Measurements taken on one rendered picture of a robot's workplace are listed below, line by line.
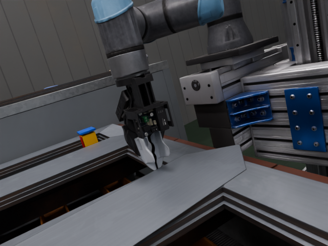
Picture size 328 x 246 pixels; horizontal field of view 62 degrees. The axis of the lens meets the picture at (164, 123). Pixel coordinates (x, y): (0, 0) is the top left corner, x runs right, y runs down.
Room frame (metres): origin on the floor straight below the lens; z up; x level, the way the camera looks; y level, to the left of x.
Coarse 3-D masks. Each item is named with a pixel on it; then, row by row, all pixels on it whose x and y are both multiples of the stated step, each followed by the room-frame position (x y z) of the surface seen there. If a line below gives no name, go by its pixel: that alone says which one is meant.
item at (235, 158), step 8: (200, 152) 0.58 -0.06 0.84; (208, 152) 0.57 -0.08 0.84; (216, 152) 0.56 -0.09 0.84; (224, 152) 0.55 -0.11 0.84; (232, 152) 0.53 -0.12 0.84; (240, 152) 0.52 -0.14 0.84; (208, 160) 0.53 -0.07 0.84; (216, 160) 0.52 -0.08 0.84; (224, 160) 0.51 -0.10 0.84; (232, 160) 0.50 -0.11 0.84; (240, 160) 0.49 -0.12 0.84
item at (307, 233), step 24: (72, 144) 1.06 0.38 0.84; (24, 168) 0.97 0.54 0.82; (72, 168) 0.74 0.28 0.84; (96, 168) 0.75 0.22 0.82; (24, 192) 0.67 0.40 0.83; (216, 192) 0.40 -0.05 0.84; (192, 216) 0.37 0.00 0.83; (240, 216) 0.36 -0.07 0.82; (264, 216) 0.33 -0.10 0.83; (288, 216) 0.30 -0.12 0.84; (144, 240) 0.34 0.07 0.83; (168, 240) 0.35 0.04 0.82; (288, 240) 0.28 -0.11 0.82; (312, 240) 0.26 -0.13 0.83
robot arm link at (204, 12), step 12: (168, 0) 0.58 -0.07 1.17; (180, 0) 0.56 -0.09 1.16; (192, 0) 0.55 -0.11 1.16; (204, 0) 0.54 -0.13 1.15; (216, 0) 0.54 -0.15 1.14; (168, 12) 0.57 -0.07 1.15; (180, 12) 0.56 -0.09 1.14; (192, 12) 0.56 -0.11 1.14; (204, 12) 0.55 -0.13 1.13; (216, 12) 0.55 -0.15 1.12; (168, 24) 0.58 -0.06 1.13; (180, 24) 0.58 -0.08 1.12; (192, 24) 0.57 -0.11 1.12; (204, 24) 0.58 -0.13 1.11
